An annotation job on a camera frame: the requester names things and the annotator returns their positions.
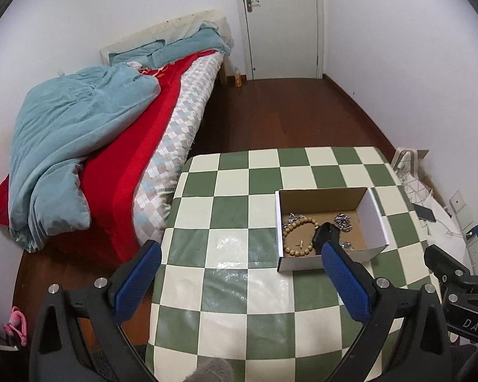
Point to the white door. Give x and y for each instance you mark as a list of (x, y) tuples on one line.
[(282, 39)]

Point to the small yellow bottle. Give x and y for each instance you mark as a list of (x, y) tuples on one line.
[(238, 78)]

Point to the white cardboard box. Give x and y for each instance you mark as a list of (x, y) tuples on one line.
[(306, 219)]

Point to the pink toy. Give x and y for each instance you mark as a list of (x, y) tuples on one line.
[(16, 327)]

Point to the red bed sheet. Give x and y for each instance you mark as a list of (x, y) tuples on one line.
[(109, 177)]

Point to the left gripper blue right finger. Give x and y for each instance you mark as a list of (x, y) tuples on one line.
[(351, 280)]

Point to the white power strip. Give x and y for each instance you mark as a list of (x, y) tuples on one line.
[(466, 221)]

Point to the teal blue blanket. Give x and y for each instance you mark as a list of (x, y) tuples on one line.
[(63, 120)]

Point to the black smartphone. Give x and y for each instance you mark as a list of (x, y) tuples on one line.
[(424, 213)]

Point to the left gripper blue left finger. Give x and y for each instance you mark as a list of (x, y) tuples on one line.
[(130, 282)]

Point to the green white checkered table cover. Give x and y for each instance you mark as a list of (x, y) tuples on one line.
[(218, 292)]

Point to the white pillow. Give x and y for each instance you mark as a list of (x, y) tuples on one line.
[(172, 30)]

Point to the white patterned tote bag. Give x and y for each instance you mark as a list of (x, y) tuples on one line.
[(419, 188)]

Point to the black smart band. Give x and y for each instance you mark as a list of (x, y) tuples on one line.
[(325, 233)]

